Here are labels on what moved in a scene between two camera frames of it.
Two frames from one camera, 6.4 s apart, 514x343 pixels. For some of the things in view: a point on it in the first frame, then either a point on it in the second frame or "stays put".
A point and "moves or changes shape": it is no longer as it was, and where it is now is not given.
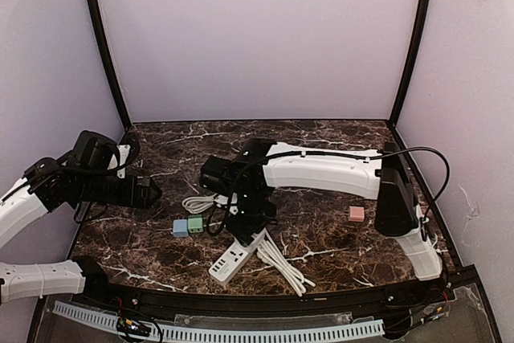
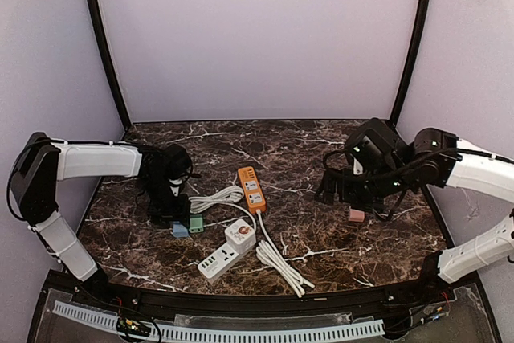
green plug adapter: (195, 224) stays put
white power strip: (233, 258) moves or changes shape
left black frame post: (94, 6) stays put
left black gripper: (141, 191) to (169, 206)
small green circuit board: (130, 326) stays put
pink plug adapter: (356, 214) stays put
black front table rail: (393, 296) stays put
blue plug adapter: (180, 228) stays put
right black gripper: (249, 228) to (335, 189)
